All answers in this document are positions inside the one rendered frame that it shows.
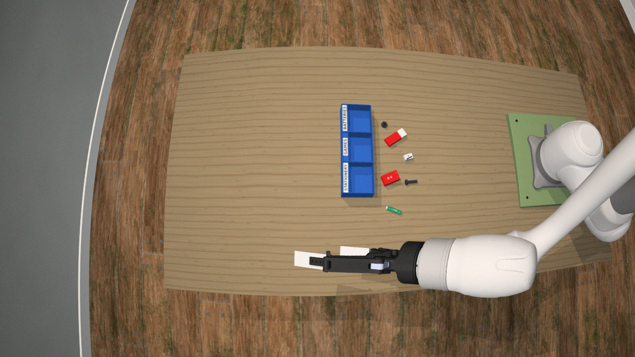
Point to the green battery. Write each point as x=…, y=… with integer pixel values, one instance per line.
x=393, y=210

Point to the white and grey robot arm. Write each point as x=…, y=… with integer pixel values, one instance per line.
x=602, y=195

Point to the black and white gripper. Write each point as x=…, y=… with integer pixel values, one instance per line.
x=367, y=260

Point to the blue three-compartment bin rack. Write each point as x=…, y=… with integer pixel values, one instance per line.
x=357, y=151

